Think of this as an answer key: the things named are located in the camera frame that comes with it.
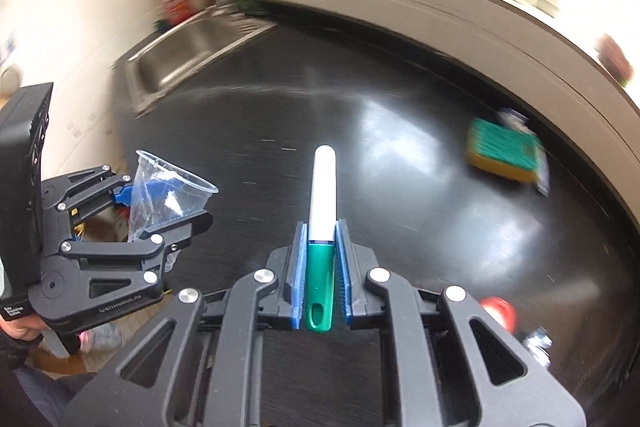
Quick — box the clear plastic cup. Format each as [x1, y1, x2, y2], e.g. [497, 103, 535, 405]
[128, 150, 219, 241]

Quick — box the red jar lid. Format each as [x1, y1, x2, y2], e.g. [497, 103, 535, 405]
[480, 296, 518, 334]

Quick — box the green white marker pen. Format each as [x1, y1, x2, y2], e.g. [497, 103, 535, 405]
[304, 144, 337, 333]

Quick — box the green yellow sponge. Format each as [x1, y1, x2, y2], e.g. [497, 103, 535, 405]
[465, 118, 539, 184]

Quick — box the stainless steel sink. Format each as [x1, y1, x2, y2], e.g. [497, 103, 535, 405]
[112, 10, 276, 117]

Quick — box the dark green rag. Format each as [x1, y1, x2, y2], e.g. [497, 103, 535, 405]
[232, 0, 265, 17]

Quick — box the brown scrubber on windowsill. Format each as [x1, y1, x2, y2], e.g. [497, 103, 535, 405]
[596, 35, 634, 86]

